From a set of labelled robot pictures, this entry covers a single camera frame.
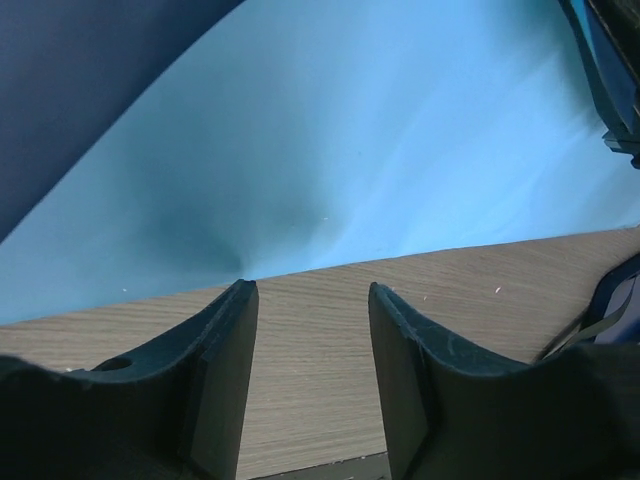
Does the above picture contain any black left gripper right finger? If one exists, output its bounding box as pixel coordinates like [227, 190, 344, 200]
[369, 283, 639, 479]

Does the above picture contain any large blue wrapping paper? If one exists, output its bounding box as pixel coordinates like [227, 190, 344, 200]
[1, 1, 639, 324]

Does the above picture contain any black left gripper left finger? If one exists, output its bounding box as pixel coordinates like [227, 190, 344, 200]
[1, 280, 259, 479]

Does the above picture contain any black printed ribbon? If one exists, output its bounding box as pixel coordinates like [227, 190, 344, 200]
[537, 279, 640, 361]

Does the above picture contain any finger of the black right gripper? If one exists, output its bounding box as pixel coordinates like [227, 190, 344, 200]
[560, 0, 639, 168]

